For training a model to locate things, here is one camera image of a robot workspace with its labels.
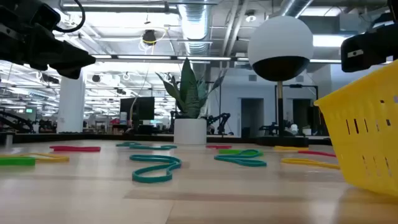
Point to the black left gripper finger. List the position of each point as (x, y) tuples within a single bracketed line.
[(74, 60)]

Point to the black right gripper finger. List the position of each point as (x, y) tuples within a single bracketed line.
[(370, 49)]

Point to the red rubber band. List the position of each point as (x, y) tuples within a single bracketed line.
[(74, 149), (217, 147), (317, 153)]

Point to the yellow rubber band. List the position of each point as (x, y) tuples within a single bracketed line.
[(53, 158), (289, 148), (308, 162)]

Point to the green rubber band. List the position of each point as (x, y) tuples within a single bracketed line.
[(230, 152), (17, 161)]

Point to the teal rubber band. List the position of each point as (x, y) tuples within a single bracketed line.
[(245, 163), (155, 147), (152, 179)]

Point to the black background robot arm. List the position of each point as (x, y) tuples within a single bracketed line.
[(222, 119)]

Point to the yellow slotted plastic bin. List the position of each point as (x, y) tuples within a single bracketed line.
[(357, 140)]

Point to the white building pillar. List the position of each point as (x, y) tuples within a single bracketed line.
[(71, 102)]

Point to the black ceiling-hung device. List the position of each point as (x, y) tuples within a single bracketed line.
[(149, 37)]

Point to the black monitor screen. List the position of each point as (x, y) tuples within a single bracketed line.
[(141, 109)]

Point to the long ceiling light strip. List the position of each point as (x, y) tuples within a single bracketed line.
[(161, 57)]

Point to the white globe lamp black base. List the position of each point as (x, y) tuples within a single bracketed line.
[(280, 40)]

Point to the snake plant in white pot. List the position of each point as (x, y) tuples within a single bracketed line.
[(189, 132)]

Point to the black aluminium table frame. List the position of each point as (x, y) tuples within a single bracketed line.
[(93, 137)]

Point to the black metal stand frame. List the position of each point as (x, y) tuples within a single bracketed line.
[(297, 86)]

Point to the silver ventilation duct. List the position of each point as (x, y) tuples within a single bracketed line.
[(194, 28)]

